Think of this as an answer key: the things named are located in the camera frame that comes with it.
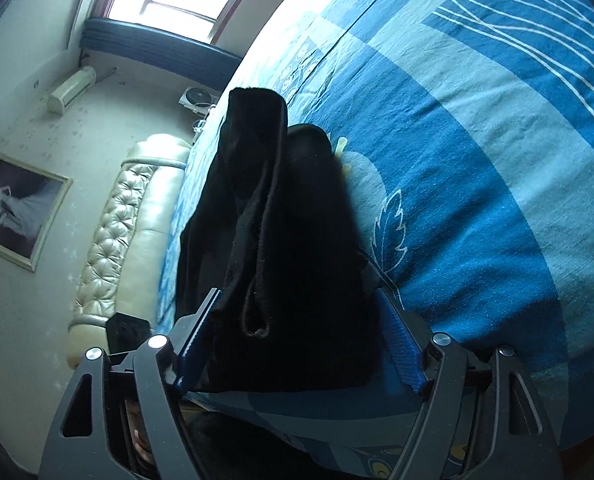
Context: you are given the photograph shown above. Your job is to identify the framed wall picture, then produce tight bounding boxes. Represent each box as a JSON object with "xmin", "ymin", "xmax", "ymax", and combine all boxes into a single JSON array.
[{"xmin": 0, "ymin": 153, "xmax": 73, "ymax": 273}]

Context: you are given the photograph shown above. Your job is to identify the black studded pants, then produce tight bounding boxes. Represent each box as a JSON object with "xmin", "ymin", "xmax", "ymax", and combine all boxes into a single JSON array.
[{"xmin": 174, "ymin": 87, "xmax": 384, "ymax": 394}]

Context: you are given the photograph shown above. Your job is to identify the blue curtain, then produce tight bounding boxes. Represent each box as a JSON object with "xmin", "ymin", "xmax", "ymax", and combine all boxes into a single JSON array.
[{"xmin": 79, "ymin": 17, "xmax": 244, "ymax": 95}]

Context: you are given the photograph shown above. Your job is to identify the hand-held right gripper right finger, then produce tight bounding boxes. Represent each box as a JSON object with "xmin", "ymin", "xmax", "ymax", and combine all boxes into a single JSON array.
[{"xmin": 377, "ymin": 299, "xmax": 562, "ymax": 480}]

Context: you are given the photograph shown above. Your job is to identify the white desk fan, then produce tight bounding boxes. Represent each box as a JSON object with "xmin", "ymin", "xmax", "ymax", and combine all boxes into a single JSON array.
[{"xmin": 179, "ymin": 87, "xmax": 221, "ymax": 119}]

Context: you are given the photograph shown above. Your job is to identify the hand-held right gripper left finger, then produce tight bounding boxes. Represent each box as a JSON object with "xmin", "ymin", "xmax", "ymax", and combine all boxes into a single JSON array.
[{"xmin": 40, "ymin": 287, "xmax": 224, "ymax": 480}]

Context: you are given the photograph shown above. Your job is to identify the beige tufted leather headboard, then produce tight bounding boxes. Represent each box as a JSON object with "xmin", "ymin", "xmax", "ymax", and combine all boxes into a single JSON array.
[{"xmin": 66, "ymin": 133, "xmax": 193, "ymax": 370}]

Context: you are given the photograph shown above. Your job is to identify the white wall air conditioner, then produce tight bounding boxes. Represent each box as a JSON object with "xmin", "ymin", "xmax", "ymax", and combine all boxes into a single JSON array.
[{"xmin": 47, "ymin": 66, "xmax": 98, "ymax": 114}]

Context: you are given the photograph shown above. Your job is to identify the blue patterned bed sheet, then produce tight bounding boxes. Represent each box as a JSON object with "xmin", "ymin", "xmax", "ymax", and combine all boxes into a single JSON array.
[{"xmin": 157, "ymin": 0, "xmax": 594, "ymax": 480}]

